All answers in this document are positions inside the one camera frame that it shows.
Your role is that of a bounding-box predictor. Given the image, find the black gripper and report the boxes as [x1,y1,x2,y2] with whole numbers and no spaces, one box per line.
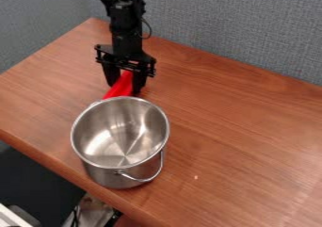
[93,23,159,95]

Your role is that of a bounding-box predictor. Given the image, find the red plastic block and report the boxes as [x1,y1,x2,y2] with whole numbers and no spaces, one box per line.
[103,72,134,99]

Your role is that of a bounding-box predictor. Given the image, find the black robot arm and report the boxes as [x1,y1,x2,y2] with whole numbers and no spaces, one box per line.
[95,0,156,94]

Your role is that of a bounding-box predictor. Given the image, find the stainless steel pot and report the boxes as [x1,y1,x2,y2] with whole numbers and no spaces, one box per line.
[71,97,170,189]

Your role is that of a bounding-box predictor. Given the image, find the white object at corner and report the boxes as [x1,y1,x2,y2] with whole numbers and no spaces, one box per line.
[0,203,32,227]

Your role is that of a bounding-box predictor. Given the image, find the metal pot bail handle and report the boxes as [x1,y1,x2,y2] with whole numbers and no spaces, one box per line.
[115,151,163,183]

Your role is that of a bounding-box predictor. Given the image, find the grey table leg bracket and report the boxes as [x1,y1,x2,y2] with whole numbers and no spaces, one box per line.
[61,193,122,227]

